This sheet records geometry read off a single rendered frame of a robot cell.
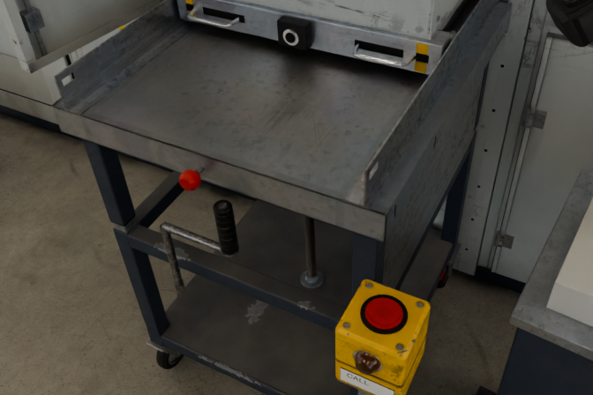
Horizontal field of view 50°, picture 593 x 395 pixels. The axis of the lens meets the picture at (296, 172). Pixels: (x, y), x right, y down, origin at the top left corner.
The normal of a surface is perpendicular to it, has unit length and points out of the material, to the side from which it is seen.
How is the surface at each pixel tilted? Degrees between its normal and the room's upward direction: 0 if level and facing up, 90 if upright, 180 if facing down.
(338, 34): 90
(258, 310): 0
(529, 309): 0
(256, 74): 0
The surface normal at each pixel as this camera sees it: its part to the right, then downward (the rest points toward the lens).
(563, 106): -0.48, 0.59
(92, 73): 0.88, 0.28
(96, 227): -0.04, -0.76
